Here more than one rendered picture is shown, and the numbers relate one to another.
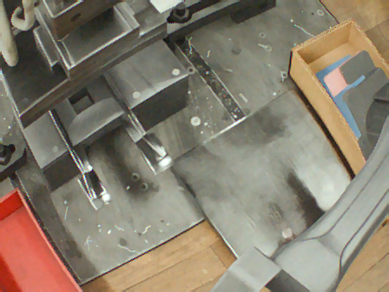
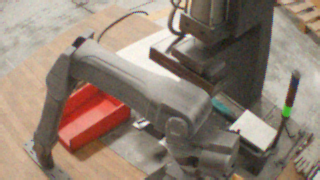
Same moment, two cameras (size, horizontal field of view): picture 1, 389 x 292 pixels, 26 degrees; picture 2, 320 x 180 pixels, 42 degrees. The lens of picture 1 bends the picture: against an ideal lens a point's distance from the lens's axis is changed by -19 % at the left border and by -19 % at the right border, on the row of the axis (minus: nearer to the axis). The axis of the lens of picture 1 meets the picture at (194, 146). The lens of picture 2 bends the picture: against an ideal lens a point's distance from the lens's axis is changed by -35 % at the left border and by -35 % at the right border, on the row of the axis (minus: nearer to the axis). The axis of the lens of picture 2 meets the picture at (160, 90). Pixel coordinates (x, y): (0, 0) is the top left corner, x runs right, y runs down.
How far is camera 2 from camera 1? 0.85 m
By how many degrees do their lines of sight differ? 46
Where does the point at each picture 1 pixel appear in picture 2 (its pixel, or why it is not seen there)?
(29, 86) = (165, 47)
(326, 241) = (97, 50)
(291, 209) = not seen: outside the picture
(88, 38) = (189, 50)
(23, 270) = (94, 115)
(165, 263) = (124, 166)
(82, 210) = (137, 140)
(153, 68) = not seen: hidden behind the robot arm
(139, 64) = not seen: hidden behind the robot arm
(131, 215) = (143, 156)
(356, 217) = (108, 58)
